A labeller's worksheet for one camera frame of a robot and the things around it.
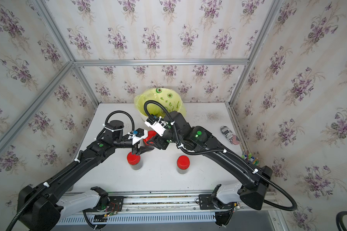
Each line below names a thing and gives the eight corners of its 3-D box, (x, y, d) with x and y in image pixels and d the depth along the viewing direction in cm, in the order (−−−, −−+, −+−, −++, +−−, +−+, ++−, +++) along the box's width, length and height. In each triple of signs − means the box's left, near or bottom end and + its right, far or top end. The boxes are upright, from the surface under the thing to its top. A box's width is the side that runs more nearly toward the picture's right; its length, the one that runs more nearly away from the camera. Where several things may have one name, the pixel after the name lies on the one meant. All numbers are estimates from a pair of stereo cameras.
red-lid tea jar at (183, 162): (176, 174, 85) (177, 165, 75) (176, 163, 89) (177, 155, 79) (188, 174, 85) (190, 166, 75) (187, 163, 89) (189, 155, 79)
